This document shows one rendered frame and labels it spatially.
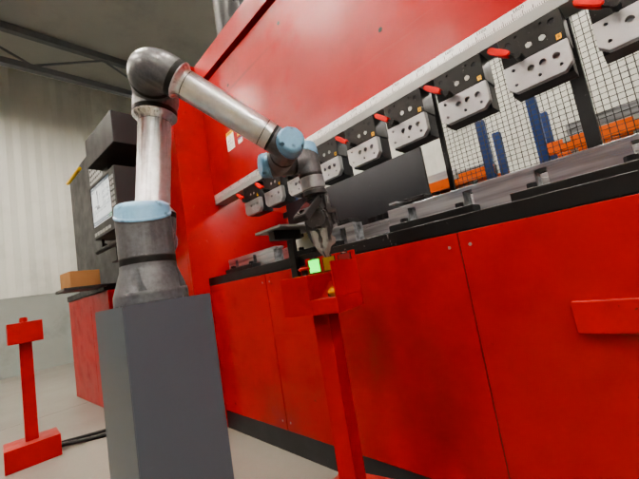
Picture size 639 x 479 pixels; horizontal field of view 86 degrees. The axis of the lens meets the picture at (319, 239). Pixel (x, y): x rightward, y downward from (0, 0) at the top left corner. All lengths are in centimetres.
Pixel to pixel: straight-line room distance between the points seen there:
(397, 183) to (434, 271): 92
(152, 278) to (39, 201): 752
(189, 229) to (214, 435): 155
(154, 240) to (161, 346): 22
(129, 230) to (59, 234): 736
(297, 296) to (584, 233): 74
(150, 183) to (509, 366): 104
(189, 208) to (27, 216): 609
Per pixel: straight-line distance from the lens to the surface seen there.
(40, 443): 278
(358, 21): 158
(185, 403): 80
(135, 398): 76
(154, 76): 99
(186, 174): 232
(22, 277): 797
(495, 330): 105
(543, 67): 116
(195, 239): 222
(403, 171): 192
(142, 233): 82
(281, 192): 174
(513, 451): 116
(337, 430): 118
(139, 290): 81
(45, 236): 813
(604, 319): 96
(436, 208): 121
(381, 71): 142
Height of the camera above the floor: 77
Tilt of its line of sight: 6 degrees up
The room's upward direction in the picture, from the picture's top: 10 degrees counter-clockwise
